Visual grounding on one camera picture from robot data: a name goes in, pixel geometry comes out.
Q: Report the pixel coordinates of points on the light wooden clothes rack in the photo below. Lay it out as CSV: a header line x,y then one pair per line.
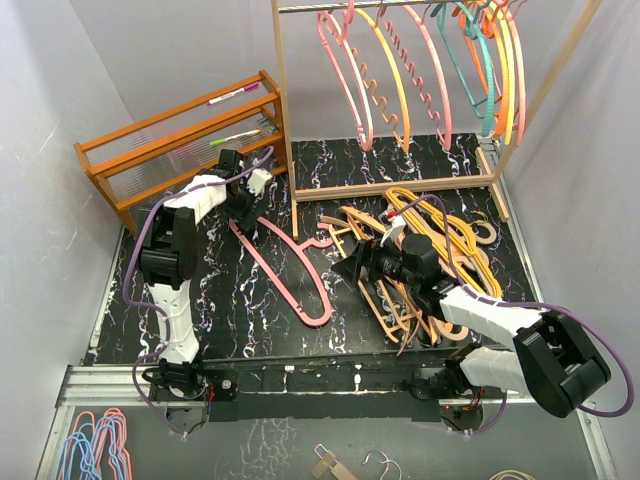
x,y
313,103

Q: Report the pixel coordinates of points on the blue and pink wire hangers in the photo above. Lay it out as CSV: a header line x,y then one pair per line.
x,y
95,447

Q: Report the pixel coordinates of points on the orange wooden shelf rack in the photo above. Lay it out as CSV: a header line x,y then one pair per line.
x,y
135,163

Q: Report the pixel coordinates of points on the teal wire hanger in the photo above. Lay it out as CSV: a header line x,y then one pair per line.
x,y
482,106

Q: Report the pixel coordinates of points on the orange plastic hanger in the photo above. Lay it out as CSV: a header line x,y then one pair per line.
x,y
487,37

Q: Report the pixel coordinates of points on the purple capped marker pen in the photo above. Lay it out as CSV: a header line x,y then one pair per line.
x,y
244,89

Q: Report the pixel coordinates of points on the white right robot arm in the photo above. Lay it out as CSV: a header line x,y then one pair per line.
x,y
547,356

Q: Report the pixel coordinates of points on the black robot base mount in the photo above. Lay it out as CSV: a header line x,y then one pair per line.
x,y
384,384

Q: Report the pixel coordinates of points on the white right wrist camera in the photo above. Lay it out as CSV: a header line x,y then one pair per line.
x,y
394,225

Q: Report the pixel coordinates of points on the wooden clip hanger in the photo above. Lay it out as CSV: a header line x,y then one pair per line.
x,y
328,462

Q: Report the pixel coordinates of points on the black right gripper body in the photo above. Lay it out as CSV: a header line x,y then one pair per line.
x,y
390,262

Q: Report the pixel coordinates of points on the beige hanger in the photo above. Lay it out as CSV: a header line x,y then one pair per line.
x,y
480,230

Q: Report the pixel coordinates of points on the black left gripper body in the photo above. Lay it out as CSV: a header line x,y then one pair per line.
x,y
236,205

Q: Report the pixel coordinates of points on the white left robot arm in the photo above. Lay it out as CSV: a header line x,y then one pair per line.
x,y
169,253

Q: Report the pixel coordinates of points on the yellow metal hanger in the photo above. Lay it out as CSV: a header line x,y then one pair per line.
x,y
506,116

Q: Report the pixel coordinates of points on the green capped marker pen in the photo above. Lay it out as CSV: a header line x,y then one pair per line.
x,y
239,136

